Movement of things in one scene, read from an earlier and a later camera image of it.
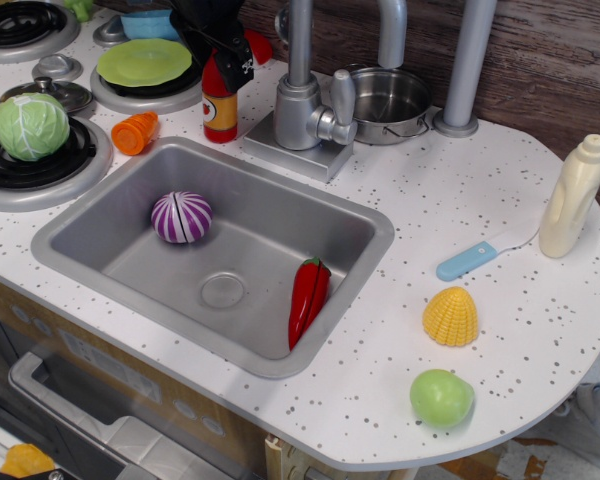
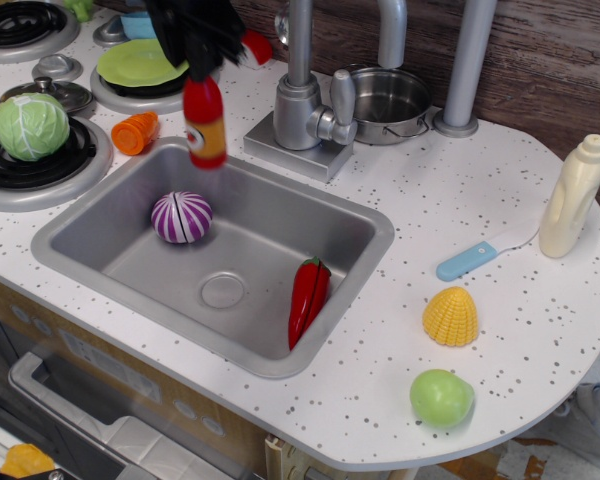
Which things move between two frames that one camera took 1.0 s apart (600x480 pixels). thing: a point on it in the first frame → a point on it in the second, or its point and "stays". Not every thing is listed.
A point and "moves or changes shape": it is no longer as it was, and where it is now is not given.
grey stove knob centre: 58,67 stays
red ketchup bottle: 219,103 moves or changes shape
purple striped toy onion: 181,217 stays
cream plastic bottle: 573,197 stays
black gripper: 210,24 → 217,24
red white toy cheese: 260,46 stays
